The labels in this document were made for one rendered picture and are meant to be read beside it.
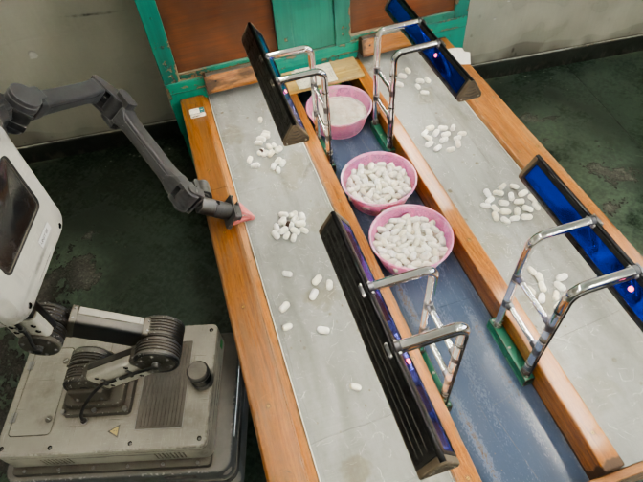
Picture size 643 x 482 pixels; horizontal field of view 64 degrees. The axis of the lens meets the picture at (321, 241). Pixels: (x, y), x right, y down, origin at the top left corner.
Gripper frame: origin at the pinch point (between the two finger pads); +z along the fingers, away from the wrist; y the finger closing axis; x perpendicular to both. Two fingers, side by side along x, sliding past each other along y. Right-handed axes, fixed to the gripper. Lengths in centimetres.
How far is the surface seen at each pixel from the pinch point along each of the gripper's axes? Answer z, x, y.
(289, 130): -8.6, -36.5, -1.8
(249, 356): -10, 7, -50
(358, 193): 31.1, -22.0, 0.1
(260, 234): 1.9, 0.6, -6.9
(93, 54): -32, 47, 156
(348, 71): 43, -37, 65
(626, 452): 53, -42, -103
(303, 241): 11.7, -7.5, -14.7
